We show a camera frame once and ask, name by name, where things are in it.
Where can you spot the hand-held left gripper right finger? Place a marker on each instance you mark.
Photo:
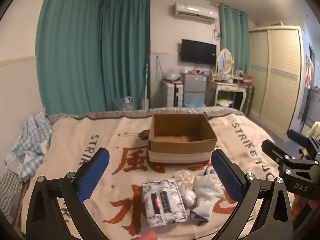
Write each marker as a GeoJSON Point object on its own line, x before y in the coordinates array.
{"type": "Point", "coordinates": [227, 177]}

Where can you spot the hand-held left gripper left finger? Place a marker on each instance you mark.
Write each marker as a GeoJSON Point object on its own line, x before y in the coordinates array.
{"type": "Point", "coordinates": [93, 175]}

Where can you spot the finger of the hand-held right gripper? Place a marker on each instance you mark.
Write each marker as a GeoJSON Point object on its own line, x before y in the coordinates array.
{"type": "Point", "coordinates": [298, 137]}
{"type": "Point", "coordinates": [273, 151]}

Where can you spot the white sock with blue trim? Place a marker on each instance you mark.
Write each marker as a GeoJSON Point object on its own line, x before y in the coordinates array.
{"type": "Point", "coordinates": [207, 192]}

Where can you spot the cream fluffy sock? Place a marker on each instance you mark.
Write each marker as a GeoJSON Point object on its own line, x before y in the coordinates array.
{"type": "Point", "coordinates": [186, 180]}

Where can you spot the brown cardboard box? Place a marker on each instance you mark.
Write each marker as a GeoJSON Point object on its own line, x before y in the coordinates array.
{"type": "Point", "coordinates": [180, 146]}

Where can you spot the floral print tissue packet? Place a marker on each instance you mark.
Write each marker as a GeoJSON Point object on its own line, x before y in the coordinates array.
{"type": "Point", "coordinates": [162, 212]}

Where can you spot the brown soft item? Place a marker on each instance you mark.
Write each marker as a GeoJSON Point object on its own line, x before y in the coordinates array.
{"type": "Point", "coordinates": [144, 134]}

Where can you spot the person's left hand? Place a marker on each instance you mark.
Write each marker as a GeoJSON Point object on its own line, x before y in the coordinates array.
{"type": "Point", "coordinates": [148, 236]}

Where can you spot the printed cream blanket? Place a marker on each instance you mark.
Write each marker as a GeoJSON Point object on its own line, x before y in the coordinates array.
{"type": "Point", "coordinates": [112, 155]}

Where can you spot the dark suitcase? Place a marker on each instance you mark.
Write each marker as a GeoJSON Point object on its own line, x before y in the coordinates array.
{"type": "Point", "coordinates": [248, 100]}

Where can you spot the cream louvred wardrobe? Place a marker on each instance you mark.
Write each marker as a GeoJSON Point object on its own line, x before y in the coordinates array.
{"type": "Point", "coordinates": [277, 80]}

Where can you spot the hanging clothes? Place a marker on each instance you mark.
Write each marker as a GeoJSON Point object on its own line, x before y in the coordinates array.
{"type": "Point", "coordinates": [310, 72]}

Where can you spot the blue plaid quilt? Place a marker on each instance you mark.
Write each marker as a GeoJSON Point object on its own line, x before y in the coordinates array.
{"type": "Point", "coordinates": [32, 140]}

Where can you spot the large water jug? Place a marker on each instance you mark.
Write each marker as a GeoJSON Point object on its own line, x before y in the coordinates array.
{"type": "Point", "coordinates": [123, 104]}

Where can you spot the blue plastic bag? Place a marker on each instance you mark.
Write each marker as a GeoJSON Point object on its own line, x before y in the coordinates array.
{"type": "Point", "coordinates": [194, 104]}

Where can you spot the white dressing table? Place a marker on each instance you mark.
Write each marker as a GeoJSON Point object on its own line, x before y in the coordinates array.
{"type": "Point", "coordinates": [225, 86]}

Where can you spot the green checked bed sheet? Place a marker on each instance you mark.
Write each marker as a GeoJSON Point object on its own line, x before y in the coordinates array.
{"type": "Point", "coordinates": [11, 182]}

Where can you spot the white mop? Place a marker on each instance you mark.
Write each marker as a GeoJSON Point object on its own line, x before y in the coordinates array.
{"type": "Point", "coordinates": [145, 92]}

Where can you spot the small grey fridge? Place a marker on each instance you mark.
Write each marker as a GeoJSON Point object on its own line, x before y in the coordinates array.
{"type": "Point", "coordinates": [194, 85]}

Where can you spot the white stacked storage boxes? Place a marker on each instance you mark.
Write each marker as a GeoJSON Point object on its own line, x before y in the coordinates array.
{"type": "Point", "coordinates": [171, 93]}

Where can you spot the white oval vanity mirror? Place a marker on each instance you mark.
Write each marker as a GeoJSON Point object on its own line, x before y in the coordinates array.
{"type": "Point", "coordinates": [225, 60]}

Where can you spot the clear plastic bag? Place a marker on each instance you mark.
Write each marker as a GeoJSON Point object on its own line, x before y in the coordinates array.
{"type": "Point", "coordinates": [172, 74]}

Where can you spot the teal curtain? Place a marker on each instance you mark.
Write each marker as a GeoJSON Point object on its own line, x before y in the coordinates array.
{"type": "Point", "coordinates": [125, 55]}
{"type": "Point", "coordinates": [67, 55]}
{"type": "Point", "coordinates": [233, 40]}

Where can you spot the white air conditioner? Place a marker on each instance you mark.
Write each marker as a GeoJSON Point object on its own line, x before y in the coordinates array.
{"type": "Point", "coordinates": [195, 11]}

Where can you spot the black wall television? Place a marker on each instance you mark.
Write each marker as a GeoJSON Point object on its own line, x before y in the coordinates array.
{"type": "Point", "coordinates": [198, 52]}

